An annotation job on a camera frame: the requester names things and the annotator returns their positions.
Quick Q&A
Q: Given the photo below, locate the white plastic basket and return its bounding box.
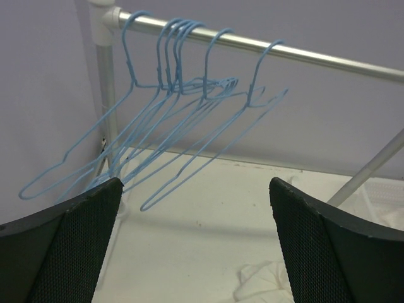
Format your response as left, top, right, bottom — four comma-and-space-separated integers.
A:
362, 178, 403, 230

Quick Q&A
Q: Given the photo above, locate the white clothes rack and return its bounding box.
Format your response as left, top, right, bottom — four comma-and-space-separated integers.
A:
88, 1, 403, 206

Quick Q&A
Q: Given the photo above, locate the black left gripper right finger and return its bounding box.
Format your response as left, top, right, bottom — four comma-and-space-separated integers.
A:
269, 177, 403, 302

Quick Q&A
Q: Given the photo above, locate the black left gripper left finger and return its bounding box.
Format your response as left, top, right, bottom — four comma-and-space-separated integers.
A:
1, 177, 123, 302

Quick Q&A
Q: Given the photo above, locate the bundle of blue hangers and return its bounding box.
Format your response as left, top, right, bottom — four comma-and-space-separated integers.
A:
18, 11, 241, 206

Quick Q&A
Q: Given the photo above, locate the white skirt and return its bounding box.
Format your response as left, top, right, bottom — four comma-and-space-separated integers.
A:
233, 261, 294, 302

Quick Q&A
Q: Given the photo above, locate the blue wire hanger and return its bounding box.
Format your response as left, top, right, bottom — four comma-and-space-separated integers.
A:
140, 40, 288, 211

